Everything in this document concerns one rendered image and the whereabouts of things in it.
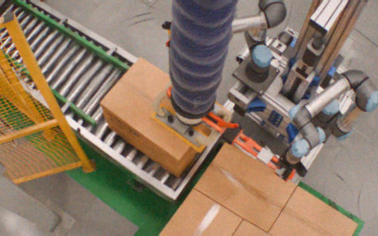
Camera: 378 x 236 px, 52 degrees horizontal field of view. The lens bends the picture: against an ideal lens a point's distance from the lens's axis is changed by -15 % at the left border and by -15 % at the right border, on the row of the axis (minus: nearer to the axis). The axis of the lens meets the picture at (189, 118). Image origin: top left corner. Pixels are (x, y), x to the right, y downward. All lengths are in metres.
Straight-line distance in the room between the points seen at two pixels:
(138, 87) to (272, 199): 1.14
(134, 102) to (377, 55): 2.74
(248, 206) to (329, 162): 1.10
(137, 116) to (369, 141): 2.23
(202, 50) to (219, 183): 1.46
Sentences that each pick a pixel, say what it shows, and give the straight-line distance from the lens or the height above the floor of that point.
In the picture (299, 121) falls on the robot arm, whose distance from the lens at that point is 2.04.
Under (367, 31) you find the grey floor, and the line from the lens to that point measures 4.64.
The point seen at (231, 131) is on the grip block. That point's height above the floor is 1.25.
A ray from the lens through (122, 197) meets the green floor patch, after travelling 3.47.
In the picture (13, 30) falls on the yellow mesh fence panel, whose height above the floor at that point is 2.03.
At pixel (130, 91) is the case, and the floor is 0.95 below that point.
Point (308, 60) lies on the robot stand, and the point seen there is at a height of 1.43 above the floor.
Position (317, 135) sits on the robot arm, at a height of 1.57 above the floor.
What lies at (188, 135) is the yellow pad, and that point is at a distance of 2.39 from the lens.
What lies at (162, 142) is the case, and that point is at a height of 0.95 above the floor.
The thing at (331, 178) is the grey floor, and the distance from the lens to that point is 3.73.
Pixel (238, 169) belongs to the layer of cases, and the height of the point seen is 0.54.
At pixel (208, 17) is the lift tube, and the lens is 1.44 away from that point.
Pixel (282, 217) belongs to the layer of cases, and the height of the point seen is 0.54.
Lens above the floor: 3.37
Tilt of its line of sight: 67 degrees down
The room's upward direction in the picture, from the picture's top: 5 degrees clockwise
